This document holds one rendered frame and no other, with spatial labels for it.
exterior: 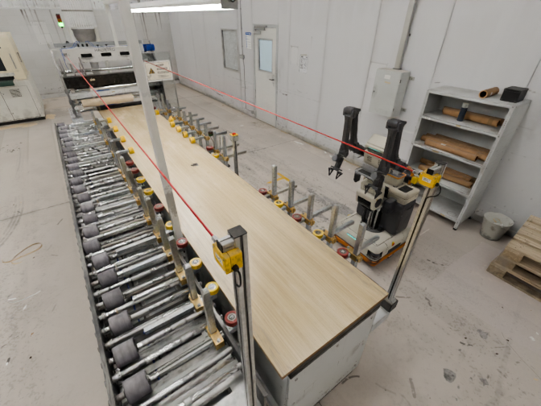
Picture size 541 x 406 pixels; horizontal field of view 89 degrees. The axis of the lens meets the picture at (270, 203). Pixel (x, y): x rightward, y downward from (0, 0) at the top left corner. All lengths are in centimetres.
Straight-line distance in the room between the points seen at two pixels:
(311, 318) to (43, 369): 217
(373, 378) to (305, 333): 110
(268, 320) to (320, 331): 28
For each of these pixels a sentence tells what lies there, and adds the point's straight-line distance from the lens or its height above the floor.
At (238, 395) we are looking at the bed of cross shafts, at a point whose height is 71.
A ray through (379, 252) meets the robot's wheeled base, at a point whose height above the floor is 25.
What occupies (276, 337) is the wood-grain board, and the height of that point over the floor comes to 90.
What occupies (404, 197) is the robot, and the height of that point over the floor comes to 78.
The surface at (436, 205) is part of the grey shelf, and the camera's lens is 440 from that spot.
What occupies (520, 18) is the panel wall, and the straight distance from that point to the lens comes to 417.
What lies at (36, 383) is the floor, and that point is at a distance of 301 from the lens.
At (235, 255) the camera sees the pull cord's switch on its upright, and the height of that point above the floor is 177.
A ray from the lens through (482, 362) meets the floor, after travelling 304.
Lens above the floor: 227
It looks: 34 degrees down
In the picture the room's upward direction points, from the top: straight up
